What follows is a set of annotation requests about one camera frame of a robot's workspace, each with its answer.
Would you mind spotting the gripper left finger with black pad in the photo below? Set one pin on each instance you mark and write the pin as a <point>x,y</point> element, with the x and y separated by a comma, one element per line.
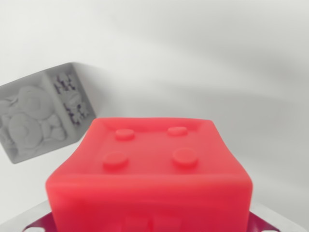
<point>29,217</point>

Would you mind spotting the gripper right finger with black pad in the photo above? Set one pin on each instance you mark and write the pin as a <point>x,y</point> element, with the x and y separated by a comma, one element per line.
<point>272,223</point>

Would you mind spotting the red plastic cube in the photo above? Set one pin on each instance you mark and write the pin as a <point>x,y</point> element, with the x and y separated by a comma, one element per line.
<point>149,183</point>

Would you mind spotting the gray embossed plastic cube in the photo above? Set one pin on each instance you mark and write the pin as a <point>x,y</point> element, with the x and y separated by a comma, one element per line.
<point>36,120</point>

